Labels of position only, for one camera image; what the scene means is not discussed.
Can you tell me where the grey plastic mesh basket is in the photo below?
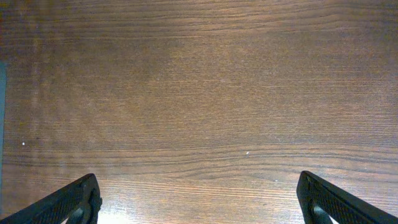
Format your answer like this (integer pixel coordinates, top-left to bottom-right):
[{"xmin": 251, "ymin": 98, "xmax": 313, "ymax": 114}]
[{"xmin": 0, "ymin": 61, "xmax": 7, "ymax": 215}]

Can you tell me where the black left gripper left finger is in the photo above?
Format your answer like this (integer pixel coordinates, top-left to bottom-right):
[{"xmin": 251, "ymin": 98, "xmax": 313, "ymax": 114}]
[{"xmin": 1, "ymin": 174, "xmax": 102, "ymax": 224}]

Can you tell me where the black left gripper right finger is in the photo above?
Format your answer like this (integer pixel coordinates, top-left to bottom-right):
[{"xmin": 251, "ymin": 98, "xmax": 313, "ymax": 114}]
[{"xmin": 296, "ymin": 170, "xmax": 397, "ymax": 224}]

